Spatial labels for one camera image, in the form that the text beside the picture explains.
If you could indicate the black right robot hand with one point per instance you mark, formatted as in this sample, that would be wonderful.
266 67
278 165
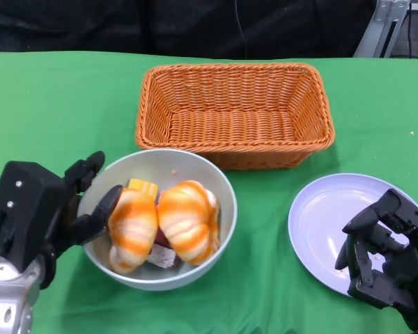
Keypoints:
404 271

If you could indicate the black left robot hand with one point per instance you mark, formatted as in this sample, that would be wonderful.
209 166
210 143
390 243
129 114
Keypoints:
69 226

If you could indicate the orange striped bread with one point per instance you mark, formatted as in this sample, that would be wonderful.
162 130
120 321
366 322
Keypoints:
132 226
188 222

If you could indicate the grey-green bowl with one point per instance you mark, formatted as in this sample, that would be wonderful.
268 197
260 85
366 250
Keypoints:
181 167

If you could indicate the yellow cake block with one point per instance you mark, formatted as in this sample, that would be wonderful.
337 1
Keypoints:
143 186

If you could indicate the purple cake with dark dot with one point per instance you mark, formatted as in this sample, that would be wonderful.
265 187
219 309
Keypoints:
162 240

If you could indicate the chocolate cake with cherry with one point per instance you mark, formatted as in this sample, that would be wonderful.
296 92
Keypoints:
160 258

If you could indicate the light purple plate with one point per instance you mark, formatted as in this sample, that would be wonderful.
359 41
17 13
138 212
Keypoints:
320 222

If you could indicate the orange wicker basket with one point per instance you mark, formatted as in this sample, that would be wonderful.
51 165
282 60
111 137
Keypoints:
230 121

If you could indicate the green tablecloth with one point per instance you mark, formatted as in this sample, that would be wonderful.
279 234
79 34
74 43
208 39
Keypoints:
55 104

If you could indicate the black backdrop cloth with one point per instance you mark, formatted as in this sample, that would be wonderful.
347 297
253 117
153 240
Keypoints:
125 24

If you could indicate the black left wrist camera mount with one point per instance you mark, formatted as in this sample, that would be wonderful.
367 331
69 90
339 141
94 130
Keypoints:
24 208

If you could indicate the aluminium frame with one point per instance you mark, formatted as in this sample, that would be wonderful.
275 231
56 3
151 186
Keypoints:
376 31

